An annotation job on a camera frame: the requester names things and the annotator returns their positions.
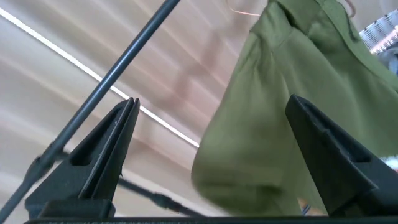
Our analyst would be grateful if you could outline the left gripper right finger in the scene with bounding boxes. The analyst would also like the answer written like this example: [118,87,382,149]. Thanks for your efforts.
[285,94,398,217]

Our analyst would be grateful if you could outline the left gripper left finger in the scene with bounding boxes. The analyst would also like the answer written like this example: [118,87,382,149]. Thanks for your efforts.
[25,97,141,218]

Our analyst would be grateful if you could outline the green long-sleeved shirt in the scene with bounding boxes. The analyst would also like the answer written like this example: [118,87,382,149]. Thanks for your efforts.
[191,0,398,217]

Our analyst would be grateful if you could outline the pale grey shorts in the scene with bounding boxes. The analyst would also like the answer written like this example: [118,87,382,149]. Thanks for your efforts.
[381,49,398,75]

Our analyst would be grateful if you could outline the pink clothes hanger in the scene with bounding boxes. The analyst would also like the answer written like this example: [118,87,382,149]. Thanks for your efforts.
[225,0,357,19]

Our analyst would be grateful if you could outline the black clothes rack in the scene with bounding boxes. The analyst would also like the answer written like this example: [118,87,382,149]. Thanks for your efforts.
[0,0,205,223]

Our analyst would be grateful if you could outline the white laundry basket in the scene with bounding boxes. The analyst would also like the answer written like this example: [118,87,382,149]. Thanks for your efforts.
[359,9,398,55]

